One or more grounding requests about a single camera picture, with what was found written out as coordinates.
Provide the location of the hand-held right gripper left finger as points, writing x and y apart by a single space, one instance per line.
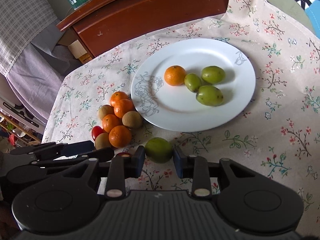
138 162

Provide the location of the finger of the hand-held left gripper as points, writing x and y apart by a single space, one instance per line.
77 147
103 153

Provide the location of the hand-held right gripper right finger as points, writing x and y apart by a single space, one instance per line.
178 163

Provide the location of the brown kiwi fruit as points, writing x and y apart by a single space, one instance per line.
102 141
105 111
132 119

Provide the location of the red cherry tomato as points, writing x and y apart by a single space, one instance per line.
97 132
123 154

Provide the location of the orange mandarin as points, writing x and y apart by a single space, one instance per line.
120 136
175 75
111 123
119 97
124 108

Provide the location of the round green citrus fruit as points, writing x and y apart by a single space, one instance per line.
158 150

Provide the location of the white plate with rose print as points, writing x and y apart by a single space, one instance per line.
200 115

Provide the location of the floral tablecloth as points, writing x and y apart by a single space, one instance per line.
250 142

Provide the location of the lilac striped cloth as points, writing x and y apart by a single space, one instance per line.
32 80

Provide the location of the small green jujube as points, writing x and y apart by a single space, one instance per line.
193 82

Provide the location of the yellow printed box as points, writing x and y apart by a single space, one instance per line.
85 58

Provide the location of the small beige cardboard box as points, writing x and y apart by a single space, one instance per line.
76 47

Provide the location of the brown wooden nightstand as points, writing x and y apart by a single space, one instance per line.
150 17

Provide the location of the pale green bed sheet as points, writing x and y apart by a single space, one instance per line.
287 7

